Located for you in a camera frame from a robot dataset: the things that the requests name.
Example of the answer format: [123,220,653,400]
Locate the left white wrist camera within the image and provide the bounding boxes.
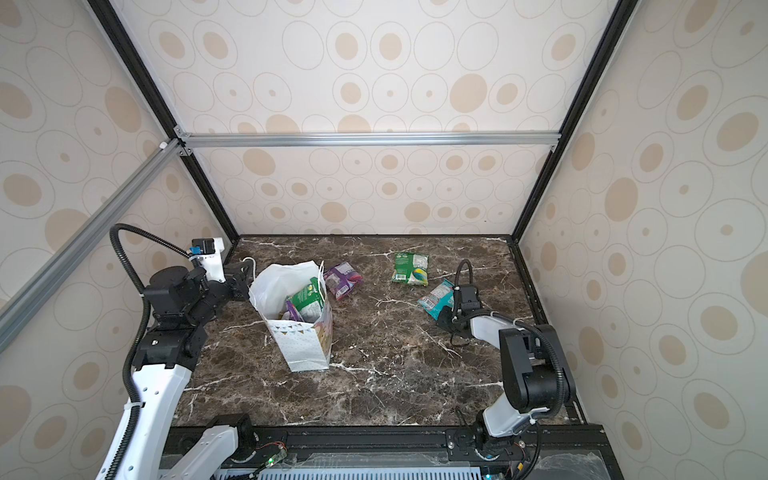
[189,237,226,283]

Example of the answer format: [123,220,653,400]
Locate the white paper gift bag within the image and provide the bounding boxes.
[249,261,333,372]

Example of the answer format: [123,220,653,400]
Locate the left black corrugated cable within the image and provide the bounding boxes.
[104,223,192,480]

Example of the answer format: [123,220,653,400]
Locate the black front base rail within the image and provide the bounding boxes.
[105,423,625,480]

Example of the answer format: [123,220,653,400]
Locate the black right frame post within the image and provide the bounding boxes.
[511,0,639,245]

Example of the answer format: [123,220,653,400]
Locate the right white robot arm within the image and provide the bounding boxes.
[437,285,576,438]

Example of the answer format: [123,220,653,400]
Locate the small purple snack bag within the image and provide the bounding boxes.
[324,262,363,300]

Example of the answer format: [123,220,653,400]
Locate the green snack bag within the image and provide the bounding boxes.
[286,277,325,324]
[391,252,429,286]

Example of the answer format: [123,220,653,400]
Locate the black frame post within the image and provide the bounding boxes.
[87,0,240,245]
[511,0,639,245]

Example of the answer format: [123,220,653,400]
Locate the horizontal aluminium back bar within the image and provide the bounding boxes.
[175,130,561,148]

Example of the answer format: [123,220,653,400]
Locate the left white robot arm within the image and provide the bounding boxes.
[97,261,254,479]

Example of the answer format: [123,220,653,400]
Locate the black left frame post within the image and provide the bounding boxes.
[87,0,240,245]

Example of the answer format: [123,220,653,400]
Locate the teal snack bag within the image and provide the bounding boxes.
[418,279,454,321]

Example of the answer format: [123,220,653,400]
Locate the right black corrugated cable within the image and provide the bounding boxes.
[451,259,568,421]

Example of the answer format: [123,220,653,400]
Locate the diagonal aluminium left bar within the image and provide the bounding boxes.
[1,139,181,349]

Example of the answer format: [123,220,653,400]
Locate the black corrugated cable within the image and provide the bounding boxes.
[451,259,568,421]
[104,223,192,480]

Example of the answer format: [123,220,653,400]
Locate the large purple snack bag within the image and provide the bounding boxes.
[281,299,303,322]

